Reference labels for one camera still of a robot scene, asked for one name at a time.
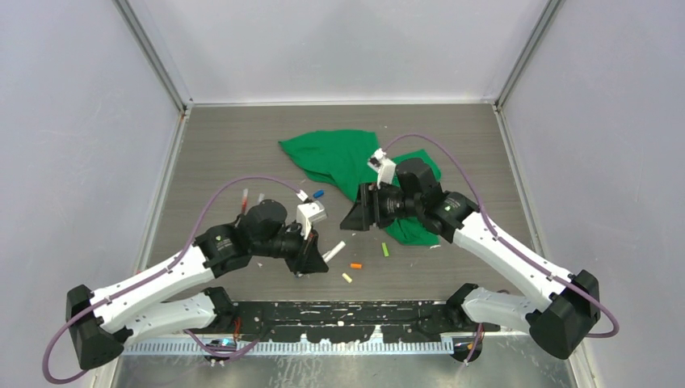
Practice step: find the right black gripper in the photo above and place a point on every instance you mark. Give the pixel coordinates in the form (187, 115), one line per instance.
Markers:
(363, 216)

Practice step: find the white marker green tip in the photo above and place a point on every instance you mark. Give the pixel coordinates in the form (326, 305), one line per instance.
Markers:
(329, 255)

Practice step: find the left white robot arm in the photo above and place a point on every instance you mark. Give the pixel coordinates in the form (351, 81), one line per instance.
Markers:
(108, 319)

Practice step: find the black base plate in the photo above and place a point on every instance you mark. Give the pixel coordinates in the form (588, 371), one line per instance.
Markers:
(409, 322)

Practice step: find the green cloth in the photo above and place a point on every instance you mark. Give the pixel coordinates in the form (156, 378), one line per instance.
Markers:
(339, 158)

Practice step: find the red orange pen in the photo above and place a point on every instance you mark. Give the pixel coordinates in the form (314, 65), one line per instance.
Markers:
(245, 198)

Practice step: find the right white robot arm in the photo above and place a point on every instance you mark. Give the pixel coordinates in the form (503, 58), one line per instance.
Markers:
(557, 307)

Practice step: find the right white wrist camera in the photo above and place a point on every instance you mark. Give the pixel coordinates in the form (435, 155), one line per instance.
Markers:
(383, 166)

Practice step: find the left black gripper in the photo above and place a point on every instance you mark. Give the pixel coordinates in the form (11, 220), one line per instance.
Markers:
(296, 263)

